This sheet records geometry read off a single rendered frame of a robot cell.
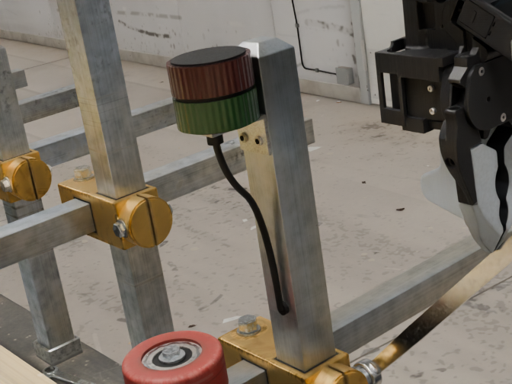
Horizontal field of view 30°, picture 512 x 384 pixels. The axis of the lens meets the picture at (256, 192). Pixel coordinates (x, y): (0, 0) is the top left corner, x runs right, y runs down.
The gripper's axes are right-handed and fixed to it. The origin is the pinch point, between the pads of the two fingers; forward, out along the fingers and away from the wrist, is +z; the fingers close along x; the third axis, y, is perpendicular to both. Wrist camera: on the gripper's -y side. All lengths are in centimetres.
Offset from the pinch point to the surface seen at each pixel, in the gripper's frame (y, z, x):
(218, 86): 11.7, -13.6, 14.0
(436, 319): 4.9, 7.4, 1.9
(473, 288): 2.1, 4.4, 0.7
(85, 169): 45.9, 0.3, 7.8
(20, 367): 27.9, 8.3, 26.1
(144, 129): 67, 5, -12
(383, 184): 204, 99, -192
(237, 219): 228, 100, -140
